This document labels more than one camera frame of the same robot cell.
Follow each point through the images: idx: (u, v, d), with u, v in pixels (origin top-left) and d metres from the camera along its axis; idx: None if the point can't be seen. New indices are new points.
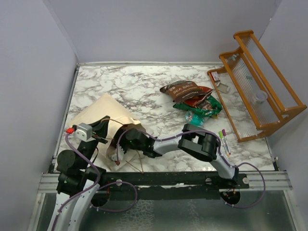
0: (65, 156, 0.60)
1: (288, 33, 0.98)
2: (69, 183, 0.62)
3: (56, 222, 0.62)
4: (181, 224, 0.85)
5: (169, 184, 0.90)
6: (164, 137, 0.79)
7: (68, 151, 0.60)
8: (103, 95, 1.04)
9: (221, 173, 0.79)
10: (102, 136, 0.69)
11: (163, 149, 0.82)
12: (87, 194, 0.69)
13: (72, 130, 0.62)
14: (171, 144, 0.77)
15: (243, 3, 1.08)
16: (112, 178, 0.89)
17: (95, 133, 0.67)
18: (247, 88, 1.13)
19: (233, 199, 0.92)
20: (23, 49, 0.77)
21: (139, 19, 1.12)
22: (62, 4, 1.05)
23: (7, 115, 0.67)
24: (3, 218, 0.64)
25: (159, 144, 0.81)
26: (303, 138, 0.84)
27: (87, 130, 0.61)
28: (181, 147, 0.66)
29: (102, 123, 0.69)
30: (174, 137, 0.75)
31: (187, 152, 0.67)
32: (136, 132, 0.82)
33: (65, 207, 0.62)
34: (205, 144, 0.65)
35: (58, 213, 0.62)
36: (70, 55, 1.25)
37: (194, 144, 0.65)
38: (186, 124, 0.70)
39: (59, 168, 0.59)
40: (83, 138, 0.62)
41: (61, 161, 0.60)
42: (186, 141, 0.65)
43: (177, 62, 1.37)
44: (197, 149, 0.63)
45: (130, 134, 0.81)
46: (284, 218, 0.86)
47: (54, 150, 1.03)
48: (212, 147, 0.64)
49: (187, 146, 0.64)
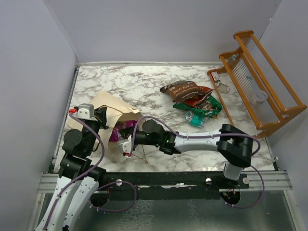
0: (71, 134, 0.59)
1: (288, 33, 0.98)
2: (71, 166, 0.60)
3: (54, 209, 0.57)
4: (181, 224, 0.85)
5: (169, 184, 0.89)
6: (192, 136, 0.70)
7: (76, 130, 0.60)
8: (99, 92, 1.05)
9: (228, 173, 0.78)
10: (102, 120, 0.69)
11: (187, 148, 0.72)
12: (87, 189, 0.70)
13: (75, 109, 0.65)
14: (204, 144, 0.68)
15: (243, 3, 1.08)
16: (112, 178, 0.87)
17: (96, 114, 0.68)
18: (247, 88, 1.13)
19: (234, 199, 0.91)
20: (23, 49, 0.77)
21: (139, 19, 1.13)
22: (62, 4, 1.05)
23: (7, 115, 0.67)
24: (3, 218, 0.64)
25: (184, 142, 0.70)
26: (303, 138, 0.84)
27: (90, 106, 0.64)
28: (221, 149, 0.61)
29: (101, 110, 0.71)
30: (211, 137, 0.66)
31: (224, 155, 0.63)
32: (155, 124, 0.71)
33: (66, 192, 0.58)
34: (243, 147, 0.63)
35: (57, 198, 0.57)
36: (70, 56, 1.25)
37: (235, 148, 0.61)
38: (224, 125, 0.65)
39: (65, 146, 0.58)
40: (87, 116, 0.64)
41: (67, 139, 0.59)
42: (228, 143, 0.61)
43: (177, 62, 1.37)
44: (237, 153, 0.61)
45: (147, 127, 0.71)
46: (284, 218, 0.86)
47: (54, 150, 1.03)
48: (249, 151, 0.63)
49: (229, 148, 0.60)
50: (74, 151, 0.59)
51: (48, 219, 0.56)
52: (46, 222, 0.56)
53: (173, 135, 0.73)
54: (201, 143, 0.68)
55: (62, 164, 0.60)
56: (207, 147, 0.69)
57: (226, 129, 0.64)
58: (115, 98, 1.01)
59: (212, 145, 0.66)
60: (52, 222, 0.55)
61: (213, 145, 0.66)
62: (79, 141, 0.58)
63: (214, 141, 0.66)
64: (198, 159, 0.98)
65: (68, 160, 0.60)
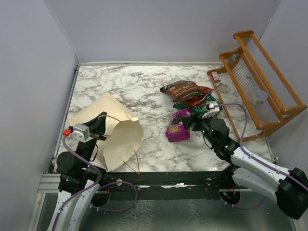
0: (64, 158, 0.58)
1: (288, 33, 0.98)
2: (71, 181, 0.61)
3: (57, 220, 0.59)
4: (181, 224, 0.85)
5: (170, 184, 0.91)
6: (255, 157, 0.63)
7: (68, 153, 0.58)
8: (105, 93, 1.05)
9: (242, 182, 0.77)
10: (101, 133, 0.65)
11: (240, 165, 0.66)
12: (87, 194, 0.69)
13: (70, 131, 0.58)
14: (264, 173, 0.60)
15: (243, 3, 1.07)
16: (112, 178, 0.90)
17: (92, 132, 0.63)
18: (247, 88, 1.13)
19: (234, 199, 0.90)
20: (23, 51, 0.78)
21: (139, 19, 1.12)
22: (62, 5, 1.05)
23: (7, 115, 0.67)
24: (3, 217, 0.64)
25: (243, 158, 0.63)
26: (303, 138, 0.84)
27: (84, 131, 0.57)
28: (280, 187, 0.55)
29: (99, 121, 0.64)
30: (275, 172, 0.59)
31: (280, 194, 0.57)
32: (223, 124, 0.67)
33: (67, 205, 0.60)
34: (301, 199, 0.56)
35: (59, 211, 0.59)
36: (70, 56, 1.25)
37: (295, 196, 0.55)
38: (296, 169, 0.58)
39: (59, 171, 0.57)
40: (82, 139, 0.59)
41: (60, 163, 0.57)
42: (291, 186, 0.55)
43: (177, 62, 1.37)
44: (294, 200, 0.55)
45: (215, 123, 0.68)
46: (283, 218, 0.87)
47: (54, 150, 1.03)
48: (304, 207, 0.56)
49: (289, 192, 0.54)
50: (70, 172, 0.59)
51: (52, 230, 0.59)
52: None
53: (234, 144, 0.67)
54: (262, 171, 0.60)
55: (61, 178, 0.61)
56: (264, 177, 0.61)
57: (295, 174, 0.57)
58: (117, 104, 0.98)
59: (272, 178, 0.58)
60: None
61: (273, 179, 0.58)
62: (73, 164, 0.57)
63: (276, 177, 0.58)
64: (198, 158, 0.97)
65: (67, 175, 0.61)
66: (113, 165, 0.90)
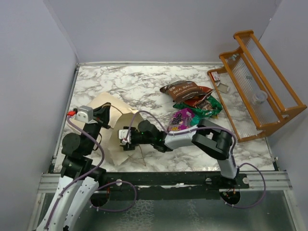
0: (70, 138, 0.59)
1: (288, 33, 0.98)
2: (73, 166, 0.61)
3: (56, 206, 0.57)
4: (181, 224, 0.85)
5: (169, 184, 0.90)
6: (176, 133, 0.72)
7: (74, 134, 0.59)
8: (101, 93, 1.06)
9: (224, 172, 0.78)
10: (104, 121, 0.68)
11: (176, 145, 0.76)
12: (87, 189, 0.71)
13: (74, 112, 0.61)
14: (185, 139, 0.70)
15: (243, 3, 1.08)
16: (112, 178, 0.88)
17: (96, 116, 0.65)
18: (247, 88, 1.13)
19: (234, 199, 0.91)
20: (23, 51, 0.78)
21: (139, 19, 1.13)
22: (61, 4, 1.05)
23: (6, 115, 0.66)
24: (3, 218, 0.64)
25: (171, 139, 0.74)
26: (303, 139, 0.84)
27: (88, 111, 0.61)
28: (194, 141, 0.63)
29: (103, 109, 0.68)
30: (188, 132, 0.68)
31: (200, 147, 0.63)
32: (148, 123, 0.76)
33: (67, 191, 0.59)
34: (220, 140, 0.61)
35: (59, 197, 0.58)
36: (70, 56, 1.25)
37: (208, 140, 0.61)
38: (201, 120, 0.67)
39: (64, 151, 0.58)
40: (85, 120, 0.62)
41: (66, 144, 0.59)
42: (201, 136, 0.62)
43: (177, 62, 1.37)
44: (210, 145, 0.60)
45: (142, 126, 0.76)
46: (284, 218, 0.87)
47: (54, 150, 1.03)
48: (226, 145, 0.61)
49: (202, 141, 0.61)
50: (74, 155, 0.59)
51: (50, 216, 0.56)
52: (48, 221, 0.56)
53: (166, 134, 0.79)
54: (182, 138, 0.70)
55: (64, 164, 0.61)
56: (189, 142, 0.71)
57: (202, 123, 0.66)
58: (116, 99, 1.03)
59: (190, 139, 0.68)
60: (54, 220, 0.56)
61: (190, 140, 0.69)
62: (78, 146, 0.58)
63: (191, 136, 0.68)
64: (198, 159, 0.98)
65: (70, 161, 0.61)
66: (119, 160, 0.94)
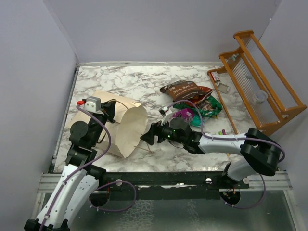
0: (78, 126, 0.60)
1: (288, 33, 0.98)
2: (79, 155, 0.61)
3: (58, 194, 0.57)
4: (181, 224, 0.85)
5: (169, 184, 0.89)
6: (216, 137, 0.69)
7: (82, 122, 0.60)
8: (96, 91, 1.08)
9: (233, 174, 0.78)
10: (109, 113, 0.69)
11: (211, 150, 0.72)
12: (87, 186, 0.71)
13: (83, 101, 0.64)
14: (227, 146, 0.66)
15: (242, 3, 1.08)
16: (112, 178, 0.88)
17: (103, 108, 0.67)
18: (247, 88, 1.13)
19: (234, 199, 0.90)
20: (23, 51, 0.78)
21: (139, 19, 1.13)
22: (62, 4, 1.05)
23: (6, 116, 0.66)
24: (3, 217, 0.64)
25: (208, 143, 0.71)
26: (303, 139, 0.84)
27: (96, 100, 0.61)
28: (242, 151, 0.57)
29: (109, 103, 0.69)
30: (235, 140, 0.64)
31: (246, 159, 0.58)
32: (183, 122, 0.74)
33: (71, 179, 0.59)
34: (269, 154, 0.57)
35: (63, 184, 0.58)
36: (70, 56, 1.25)
37: (259, 153, 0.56)
38: (251, 129, 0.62)
39: (72, 137, 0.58)
40: (93, 109, 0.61)
41: (74, 131, 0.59)
42: (252, 147, 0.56)
43: (177, 63, 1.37)
44: (261, 159, 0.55)
45: (175, 124, 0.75)
46: (283, 218, 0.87)
47: (54, 150, 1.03)
48: (275, 160, 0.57)
49: (252, 152, 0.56)
50: (81, 143, 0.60)
51: (52, 204, 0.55)
52: (49, 208, 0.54)
53: (199, 135, 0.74)
54: (225, 145, 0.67)
55: (70, 152, 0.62)
56: (230, 149, 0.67)
57: (252, 133, 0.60)
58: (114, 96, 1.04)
59: (235, 147, 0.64)
60: (56, 208, 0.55)
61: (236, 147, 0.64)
62: (85, 133, 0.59)
63: (237, 145, 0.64)
64: (198, 158, 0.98)
65: (76, 150, 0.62)
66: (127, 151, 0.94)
